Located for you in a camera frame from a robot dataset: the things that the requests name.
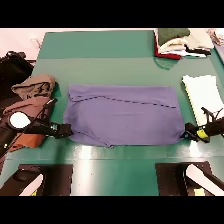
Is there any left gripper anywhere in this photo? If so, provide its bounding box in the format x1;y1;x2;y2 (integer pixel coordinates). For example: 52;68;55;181
49;122;74;139

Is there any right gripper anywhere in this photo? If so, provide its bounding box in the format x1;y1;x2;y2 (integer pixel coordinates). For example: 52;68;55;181
183;122;202;142

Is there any purple shirt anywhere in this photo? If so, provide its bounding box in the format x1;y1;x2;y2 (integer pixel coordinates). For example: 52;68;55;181
62;83;186;149

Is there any orange garment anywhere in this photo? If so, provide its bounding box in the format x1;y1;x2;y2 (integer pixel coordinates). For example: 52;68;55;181
9;132;45;153

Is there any white garment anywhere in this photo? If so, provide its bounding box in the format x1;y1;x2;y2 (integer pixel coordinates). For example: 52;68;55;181
181;74;224;126

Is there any red-brown garment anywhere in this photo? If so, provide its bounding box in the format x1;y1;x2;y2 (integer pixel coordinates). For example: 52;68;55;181
2;96;53;118

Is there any grey-brown garment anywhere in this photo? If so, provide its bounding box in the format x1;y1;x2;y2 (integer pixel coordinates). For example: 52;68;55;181
11;73;57;101

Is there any red garment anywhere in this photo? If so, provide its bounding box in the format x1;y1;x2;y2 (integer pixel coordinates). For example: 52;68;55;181
153;29;183;61

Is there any black garment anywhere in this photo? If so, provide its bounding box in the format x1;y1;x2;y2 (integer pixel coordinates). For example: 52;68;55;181
184;46;212;57

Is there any cream garment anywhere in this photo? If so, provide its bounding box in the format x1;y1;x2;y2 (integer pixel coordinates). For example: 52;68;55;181
158;29;215;56

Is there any dark green garment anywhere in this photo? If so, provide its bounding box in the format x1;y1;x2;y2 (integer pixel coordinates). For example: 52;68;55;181
157;28;191;47

